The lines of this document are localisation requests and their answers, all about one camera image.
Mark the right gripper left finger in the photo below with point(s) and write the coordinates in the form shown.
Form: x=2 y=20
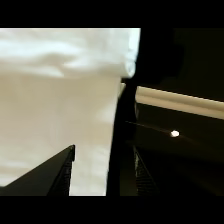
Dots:
x=46 y=176

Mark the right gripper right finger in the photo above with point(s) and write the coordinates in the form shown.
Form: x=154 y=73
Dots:
x=141 y=176

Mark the white shirt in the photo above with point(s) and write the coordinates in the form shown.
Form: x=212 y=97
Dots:
x=56 y=100

